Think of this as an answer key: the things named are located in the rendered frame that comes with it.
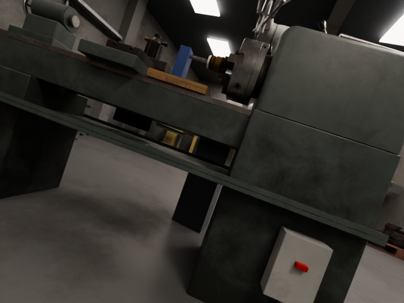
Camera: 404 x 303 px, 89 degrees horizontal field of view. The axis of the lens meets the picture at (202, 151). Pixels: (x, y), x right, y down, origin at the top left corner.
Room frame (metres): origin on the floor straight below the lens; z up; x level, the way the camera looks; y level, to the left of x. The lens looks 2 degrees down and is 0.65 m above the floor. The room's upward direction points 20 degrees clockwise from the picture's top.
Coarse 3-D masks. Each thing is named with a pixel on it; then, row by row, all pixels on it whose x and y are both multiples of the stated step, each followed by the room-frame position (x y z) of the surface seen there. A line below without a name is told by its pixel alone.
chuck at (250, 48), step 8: (248, 40) 1.00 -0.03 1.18; (256, 40) 1.03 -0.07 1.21; (240, 48) 0.97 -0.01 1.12; (248, 48) 0.97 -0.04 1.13; (256, 48) 0.97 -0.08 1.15; (248, 56) 0.96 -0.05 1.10; (256, 56) 0.96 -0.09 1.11; (240, 64) 0.96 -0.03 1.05; (248, 64) 0.96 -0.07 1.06; (232, 72) 0.98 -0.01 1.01; (240, 72) 0.97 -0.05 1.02; (248, 72) 0.96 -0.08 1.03; (232, 80) 1.00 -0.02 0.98; (240, 80) 0.99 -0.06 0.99; (248, 80) 0.98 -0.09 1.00; (232, 88) 1.03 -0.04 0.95; (240, 88) 1.01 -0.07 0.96; (232, 96) 1.07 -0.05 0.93; (240, 96) 1.05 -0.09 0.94
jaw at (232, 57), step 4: (232, 56) 0.99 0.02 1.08; (236, 56) 0.99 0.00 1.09; (240, 56) 0.97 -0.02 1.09; (224, 60) 1.07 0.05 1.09; (228, 60) 0.99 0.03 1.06; (232, 60) 0.99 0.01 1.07; (236, 60) 0.97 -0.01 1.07; (240, 60) 0.97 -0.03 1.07; (220, 64) 1.07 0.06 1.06; (224, 64) 1.05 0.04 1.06; (228, 64) 1.03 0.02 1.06; (232, 64) 1.02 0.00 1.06; (228, 68) 1.08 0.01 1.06; (232, 68) 1.06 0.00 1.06
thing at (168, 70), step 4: (152, 60) 1.21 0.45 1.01; (156, 60) 1.21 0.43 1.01; (160, 60) 1.21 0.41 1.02; (156, 64) 1.21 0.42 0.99; (160, 64) 1.20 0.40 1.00; (164, 64) 1.20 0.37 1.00; (160, 68) 1.20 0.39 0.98; (164, 68) 1.20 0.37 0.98; (168, 68) 1.25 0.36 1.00; (168, 72) 1.27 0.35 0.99
